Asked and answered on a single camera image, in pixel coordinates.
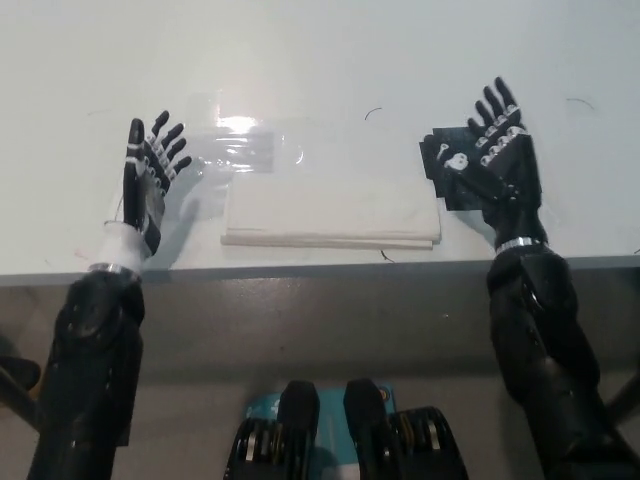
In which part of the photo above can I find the dark shoe tan sole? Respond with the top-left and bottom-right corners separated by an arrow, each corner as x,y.
0,355 -> 42,402

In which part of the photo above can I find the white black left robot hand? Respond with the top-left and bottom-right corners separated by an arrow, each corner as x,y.
91,110 -> 194,274

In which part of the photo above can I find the white napkin stack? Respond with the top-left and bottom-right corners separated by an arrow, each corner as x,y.
220,175 -> 443,250

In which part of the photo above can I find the clear plastic film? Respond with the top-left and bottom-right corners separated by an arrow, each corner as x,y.
185,92 -> 309,176

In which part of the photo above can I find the black tape patch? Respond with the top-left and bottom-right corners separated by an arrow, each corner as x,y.
418,126 -> 501,215

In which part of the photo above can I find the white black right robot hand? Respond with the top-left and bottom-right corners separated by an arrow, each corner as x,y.
433,75 -> 548,254

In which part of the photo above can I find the clear plastic bag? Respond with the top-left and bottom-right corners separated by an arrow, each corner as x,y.
162,130 -> 277,221

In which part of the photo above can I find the black slanted table leg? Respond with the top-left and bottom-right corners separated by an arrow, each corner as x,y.
605,368 -> 640,427
0,368 -> 44,439

